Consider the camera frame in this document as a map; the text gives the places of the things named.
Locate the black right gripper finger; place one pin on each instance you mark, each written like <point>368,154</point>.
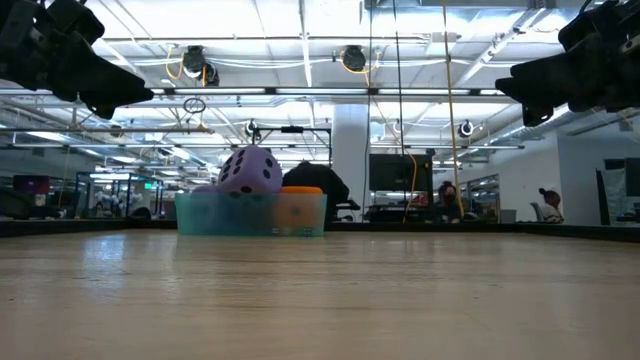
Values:
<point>545,80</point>
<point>537,116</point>

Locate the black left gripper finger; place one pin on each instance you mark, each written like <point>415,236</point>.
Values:
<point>90,75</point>
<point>102,112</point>

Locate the large purple foam die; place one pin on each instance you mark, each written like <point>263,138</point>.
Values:
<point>205,189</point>
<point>250,165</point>

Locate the large orange foam die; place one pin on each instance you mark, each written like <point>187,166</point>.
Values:
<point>300,189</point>

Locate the dark framed work station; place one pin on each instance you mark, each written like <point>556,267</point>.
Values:
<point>120,174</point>

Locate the person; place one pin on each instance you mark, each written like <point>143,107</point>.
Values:
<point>446,200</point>
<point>550,212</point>
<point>315,177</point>

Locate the dark red box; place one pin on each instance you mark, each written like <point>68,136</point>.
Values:
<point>30,184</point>

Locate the long ceiling light strip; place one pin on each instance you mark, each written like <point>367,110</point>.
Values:
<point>225,90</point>

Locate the teal translucent plastic bin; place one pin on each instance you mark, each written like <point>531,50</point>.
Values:
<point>200,215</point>

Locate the black monitor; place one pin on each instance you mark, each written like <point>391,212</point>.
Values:
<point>395,172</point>

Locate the white square pillar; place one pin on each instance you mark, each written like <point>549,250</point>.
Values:
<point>350,130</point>

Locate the black gantry frame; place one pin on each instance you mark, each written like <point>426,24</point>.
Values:
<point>292,128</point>

